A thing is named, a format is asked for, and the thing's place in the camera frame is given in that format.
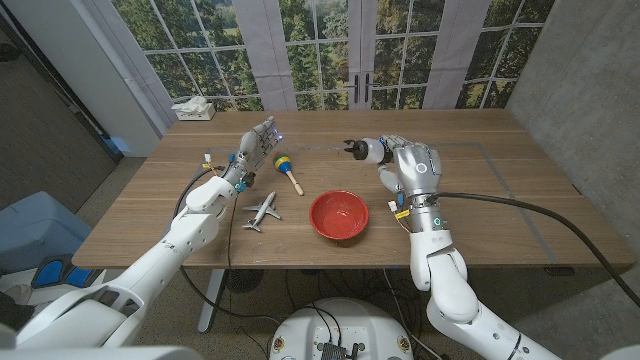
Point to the blue and black pedal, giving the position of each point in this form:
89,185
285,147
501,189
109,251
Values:
50,272

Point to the round black fan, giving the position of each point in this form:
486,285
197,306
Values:
243,281

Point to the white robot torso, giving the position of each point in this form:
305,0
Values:
340,320

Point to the white tissue box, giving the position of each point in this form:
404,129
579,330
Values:
195,112

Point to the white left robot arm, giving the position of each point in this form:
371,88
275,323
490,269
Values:
185,237

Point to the printed window backdrop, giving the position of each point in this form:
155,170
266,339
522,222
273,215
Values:
320,50

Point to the red bowl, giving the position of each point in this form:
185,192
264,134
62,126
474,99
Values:
338,215

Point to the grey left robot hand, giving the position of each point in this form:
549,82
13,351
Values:
252,149

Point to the blue storage bin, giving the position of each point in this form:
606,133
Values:
35,230

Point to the colourful striped wooden maraca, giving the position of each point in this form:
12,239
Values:
281,162

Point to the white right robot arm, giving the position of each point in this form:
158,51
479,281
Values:
450,295

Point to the white toy airplane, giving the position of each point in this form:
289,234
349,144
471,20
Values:
262,210

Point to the white table leg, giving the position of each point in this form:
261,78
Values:
210,300

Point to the white sneaker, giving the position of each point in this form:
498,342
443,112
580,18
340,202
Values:
15,292

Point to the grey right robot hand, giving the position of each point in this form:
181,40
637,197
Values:
417,170

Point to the white oil cruet black pump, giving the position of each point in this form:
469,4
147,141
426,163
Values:
372,150

